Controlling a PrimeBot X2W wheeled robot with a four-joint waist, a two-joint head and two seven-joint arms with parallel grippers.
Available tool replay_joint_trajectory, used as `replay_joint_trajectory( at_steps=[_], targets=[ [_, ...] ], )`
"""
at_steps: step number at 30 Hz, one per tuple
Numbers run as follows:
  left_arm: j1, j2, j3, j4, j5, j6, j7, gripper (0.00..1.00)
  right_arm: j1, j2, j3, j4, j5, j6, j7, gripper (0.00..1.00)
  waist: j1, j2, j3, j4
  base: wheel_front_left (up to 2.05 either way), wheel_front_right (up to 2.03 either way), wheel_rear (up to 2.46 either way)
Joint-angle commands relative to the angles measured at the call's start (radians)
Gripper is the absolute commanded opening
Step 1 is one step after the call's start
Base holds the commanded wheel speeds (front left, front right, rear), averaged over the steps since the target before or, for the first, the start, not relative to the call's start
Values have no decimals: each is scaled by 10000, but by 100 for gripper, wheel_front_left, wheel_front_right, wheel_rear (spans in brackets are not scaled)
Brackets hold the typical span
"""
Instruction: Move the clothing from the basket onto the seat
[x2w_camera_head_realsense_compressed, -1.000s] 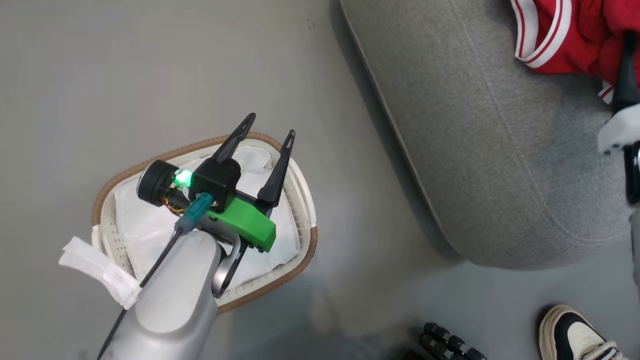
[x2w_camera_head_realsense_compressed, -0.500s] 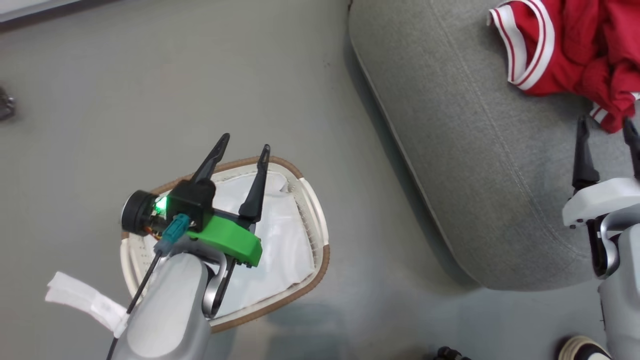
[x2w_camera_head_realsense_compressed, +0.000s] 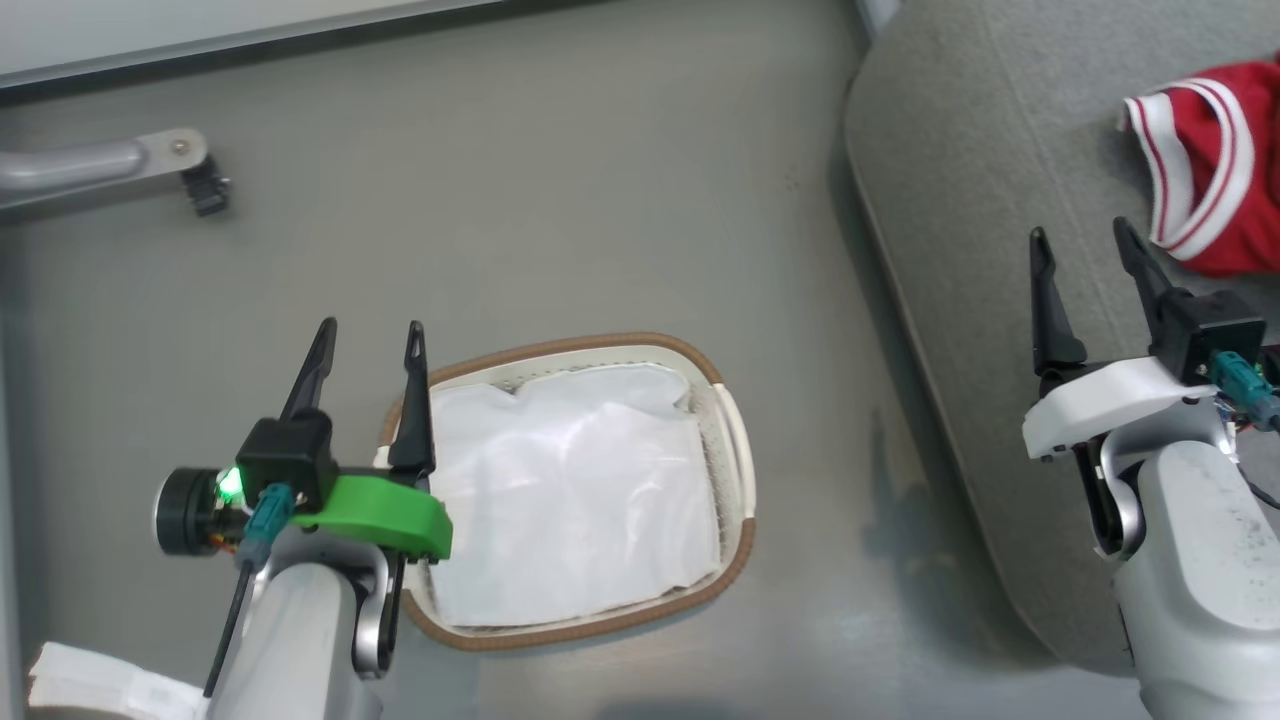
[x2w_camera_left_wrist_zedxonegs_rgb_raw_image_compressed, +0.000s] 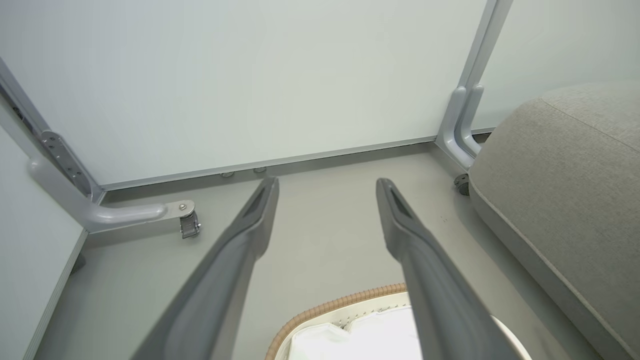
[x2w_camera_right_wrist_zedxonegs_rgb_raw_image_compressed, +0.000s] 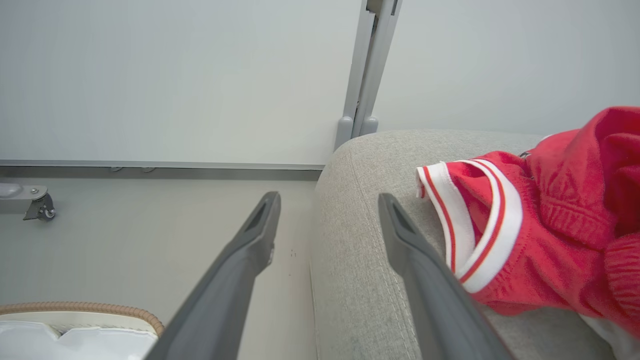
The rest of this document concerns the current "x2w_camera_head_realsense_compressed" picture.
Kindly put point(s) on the grey metal leg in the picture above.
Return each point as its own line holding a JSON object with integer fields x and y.
{"x": 90, "y": 165}

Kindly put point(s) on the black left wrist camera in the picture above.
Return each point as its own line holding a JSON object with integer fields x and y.
{"x": 288, "y": 458}

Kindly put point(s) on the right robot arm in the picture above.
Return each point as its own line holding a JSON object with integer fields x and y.
{"x": 1200, "y": 580}

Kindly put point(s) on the white tape label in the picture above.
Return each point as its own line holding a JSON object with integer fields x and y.
{"x": 110, "y": 685}

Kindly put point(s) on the white cloth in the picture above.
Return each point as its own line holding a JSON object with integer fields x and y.
{"x": 570, "y": 490}

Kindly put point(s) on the black left gripper motor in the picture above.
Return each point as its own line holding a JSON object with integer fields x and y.
{"x": 190, "y": 512}

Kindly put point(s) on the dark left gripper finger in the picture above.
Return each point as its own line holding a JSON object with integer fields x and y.
{"x": 312, "y": 375}
{"x": 414, "y": 410}

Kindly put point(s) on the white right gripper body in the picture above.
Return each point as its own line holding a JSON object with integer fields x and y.
{"x": 1110, "y": 405}

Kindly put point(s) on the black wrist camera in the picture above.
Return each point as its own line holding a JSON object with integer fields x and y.
{"x": 1205, "y": 335}
{"x": 288, "y": 458}

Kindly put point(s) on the red Bulls basketball jersey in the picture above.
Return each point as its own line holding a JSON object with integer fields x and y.
{"x": 1220, "y": 180}

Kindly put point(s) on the woven beige laundry basket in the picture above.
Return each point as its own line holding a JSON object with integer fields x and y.
{"x": 735, "y": 470}

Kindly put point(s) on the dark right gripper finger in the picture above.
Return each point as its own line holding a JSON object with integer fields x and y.
{"x": 1145, "y": 275}
{"x": 1052, "y": 310}

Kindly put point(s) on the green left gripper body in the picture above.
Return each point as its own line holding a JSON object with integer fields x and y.
{"x": 385, "y": 510}

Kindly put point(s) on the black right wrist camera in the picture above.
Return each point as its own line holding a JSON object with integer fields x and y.
{"x": 1205, "y": 335}

